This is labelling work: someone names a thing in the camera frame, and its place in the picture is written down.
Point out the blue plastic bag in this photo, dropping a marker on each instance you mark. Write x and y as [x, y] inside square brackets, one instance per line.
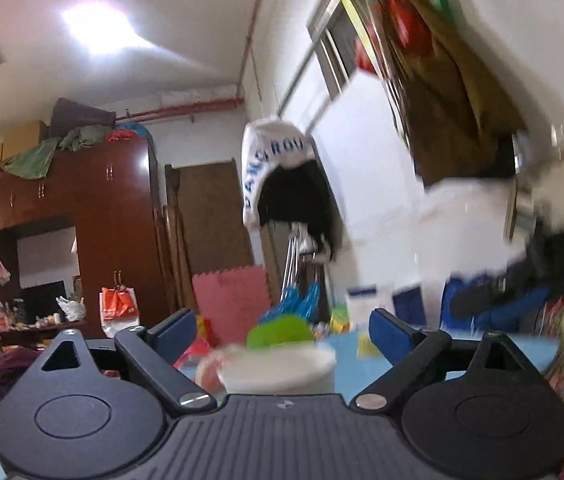
[294, 303]

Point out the brown hanging bag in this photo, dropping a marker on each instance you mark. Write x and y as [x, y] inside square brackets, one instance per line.
[458, 121]

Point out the pink foam mat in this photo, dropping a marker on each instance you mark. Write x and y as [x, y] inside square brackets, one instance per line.
[232, 300]

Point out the red hanging plastic bag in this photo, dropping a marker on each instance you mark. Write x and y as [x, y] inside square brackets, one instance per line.
[402, 37]

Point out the green plastic cup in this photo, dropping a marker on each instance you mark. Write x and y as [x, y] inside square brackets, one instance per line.
[282, 330]

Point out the dark wooden wardrobe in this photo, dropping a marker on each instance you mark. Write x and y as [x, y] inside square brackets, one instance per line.
[109, 194]

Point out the white navy paper bag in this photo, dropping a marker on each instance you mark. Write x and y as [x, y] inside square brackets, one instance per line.
[406, 304]

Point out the white hooded jacket with lettering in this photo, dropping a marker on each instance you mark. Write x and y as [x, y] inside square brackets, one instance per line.
[283, 181]

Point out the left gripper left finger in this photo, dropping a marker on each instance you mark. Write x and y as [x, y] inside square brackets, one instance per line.
[150, 355]

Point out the clear jar red tape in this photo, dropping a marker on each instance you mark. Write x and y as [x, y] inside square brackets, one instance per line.
[205, 361]

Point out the blue tote bag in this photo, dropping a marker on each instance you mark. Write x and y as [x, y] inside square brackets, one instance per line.
[475, 304]

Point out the orange white plastic bag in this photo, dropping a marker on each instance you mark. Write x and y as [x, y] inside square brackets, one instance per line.
[118, 310]

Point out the white paper cup green print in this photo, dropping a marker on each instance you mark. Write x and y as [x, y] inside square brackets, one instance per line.
[295, 368]

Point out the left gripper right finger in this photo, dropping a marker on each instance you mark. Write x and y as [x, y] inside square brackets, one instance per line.
[417, 358]

